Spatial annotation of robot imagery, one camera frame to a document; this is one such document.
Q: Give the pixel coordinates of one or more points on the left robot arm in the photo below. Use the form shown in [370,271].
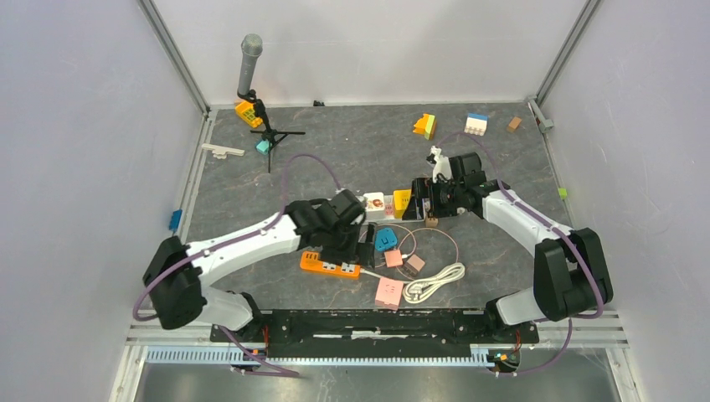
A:
[179,280]

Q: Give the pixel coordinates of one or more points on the white cube socket adapter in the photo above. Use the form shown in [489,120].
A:
[375,205]

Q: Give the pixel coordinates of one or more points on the dusty pink usb adapter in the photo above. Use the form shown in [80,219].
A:
[413,266]

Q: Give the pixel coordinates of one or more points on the large pink cube adapter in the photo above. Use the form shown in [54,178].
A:
[389,294]

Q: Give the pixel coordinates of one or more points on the teal small cube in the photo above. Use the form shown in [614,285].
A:
[263,147]

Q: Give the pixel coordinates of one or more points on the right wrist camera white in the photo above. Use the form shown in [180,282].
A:
[440,164]

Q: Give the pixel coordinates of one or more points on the blue socket adapter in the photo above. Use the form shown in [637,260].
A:
[385,239]

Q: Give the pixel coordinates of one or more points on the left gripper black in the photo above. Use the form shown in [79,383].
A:
[354,253]

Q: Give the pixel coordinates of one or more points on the orange power strip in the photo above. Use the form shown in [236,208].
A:
[310,262]

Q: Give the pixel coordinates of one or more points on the white blue toy block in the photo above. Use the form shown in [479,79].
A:
[476,124]

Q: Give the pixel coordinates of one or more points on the brown wooden block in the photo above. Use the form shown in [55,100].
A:
[513,124]

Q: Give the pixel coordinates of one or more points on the grey microphone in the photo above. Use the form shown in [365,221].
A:
[252,48]

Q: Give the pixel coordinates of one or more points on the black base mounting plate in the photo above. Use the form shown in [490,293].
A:
[406,333]

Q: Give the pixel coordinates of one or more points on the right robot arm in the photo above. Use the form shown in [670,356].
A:
[570,274]

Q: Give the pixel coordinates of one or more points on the blue clip left rail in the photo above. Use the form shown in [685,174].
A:
[175,219]

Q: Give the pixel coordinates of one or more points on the white flat plastic piece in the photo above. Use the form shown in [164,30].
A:
[221,152]

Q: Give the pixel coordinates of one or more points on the white multicolour power strip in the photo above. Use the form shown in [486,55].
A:
[389,211]

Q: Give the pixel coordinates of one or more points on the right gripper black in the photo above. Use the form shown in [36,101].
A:
[425,188]

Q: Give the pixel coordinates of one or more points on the yellow cube socket adapter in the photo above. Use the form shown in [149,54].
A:
[401,198]

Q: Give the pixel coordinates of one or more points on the small pink charger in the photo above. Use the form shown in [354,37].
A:
[393,258]

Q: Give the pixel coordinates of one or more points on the wooden letter cube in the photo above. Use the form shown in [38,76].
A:
[431,222]

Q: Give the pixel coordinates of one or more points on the orange green toy blocks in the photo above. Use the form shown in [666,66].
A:
[425,126]

